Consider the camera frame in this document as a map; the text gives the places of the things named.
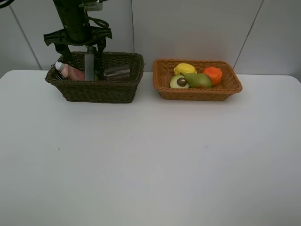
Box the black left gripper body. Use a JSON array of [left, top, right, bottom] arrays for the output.
[[44, 0, 112, 46]]

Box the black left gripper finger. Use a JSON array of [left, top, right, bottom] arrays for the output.
[[96, 39, 106, 66], [54, 43, 73, 63]]

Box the dark green pump bottle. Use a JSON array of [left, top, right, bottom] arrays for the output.
[[84, 46, 97, 81]]

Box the pink lotion bottle white cap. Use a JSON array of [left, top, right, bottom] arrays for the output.
[[55, 61, 85, 81]]

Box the translucent pink plastic cup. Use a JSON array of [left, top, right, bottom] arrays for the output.
[[103, 65, 130, 81]]

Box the halved toy avocado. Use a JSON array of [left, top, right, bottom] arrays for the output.
[[169, 75, 190, 89]]

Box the yellow toy lemon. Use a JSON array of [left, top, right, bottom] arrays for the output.
[[174, 63, 197, 75]]

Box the green red toy pear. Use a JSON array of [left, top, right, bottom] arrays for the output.
[[180, 73, 213, 89]]

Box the orange toy tangerine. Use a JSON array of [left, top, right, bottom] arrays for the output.
[[203, 67, 223, 86]]

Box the dark brown wicker basket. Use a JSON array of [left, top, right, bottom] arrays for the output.
[[45, 52, 144, 104]]

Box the orange wicker basket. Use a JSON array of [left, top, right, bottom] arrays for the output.
[[153, 59, 243, 101]]

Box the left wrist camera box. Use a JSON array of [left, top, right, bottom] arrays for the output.
[[80, 0, 103, 12]]

